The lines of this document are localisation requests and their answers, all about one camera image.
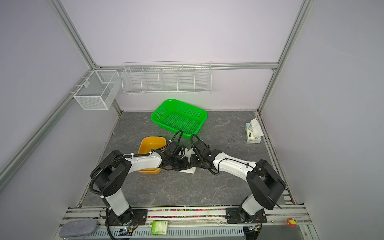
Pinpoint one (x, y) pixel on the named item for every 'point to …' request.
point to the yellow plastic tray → (147, 144)
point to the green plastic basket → (175, 116)
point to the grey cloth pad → (78, 227)
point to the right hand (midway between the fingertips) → (191, 162)
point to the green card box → (159, 227)
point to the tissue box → (254, 131)
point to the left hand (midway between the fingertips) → (191, 168)
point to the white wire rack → (167, 77)
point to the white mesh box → (100, 90)
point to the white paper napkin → (185, 153)
